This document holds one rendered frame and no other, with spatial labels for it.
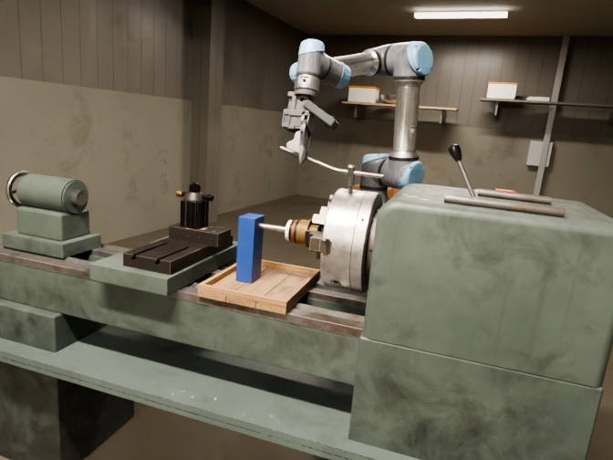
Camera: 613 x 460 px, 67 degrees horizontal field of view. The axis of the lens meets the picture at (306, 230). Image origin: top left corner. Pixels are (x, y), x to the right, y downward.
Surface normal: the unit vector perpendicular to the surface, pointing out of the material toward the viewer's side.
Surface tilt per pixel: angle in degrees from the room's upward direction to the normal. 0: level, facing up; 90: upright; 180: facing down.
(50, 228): 90
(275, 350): 90
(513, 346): 90
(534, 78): 90
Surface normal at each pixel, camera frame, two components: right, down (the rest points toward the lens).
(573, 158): -0.39, 0.18
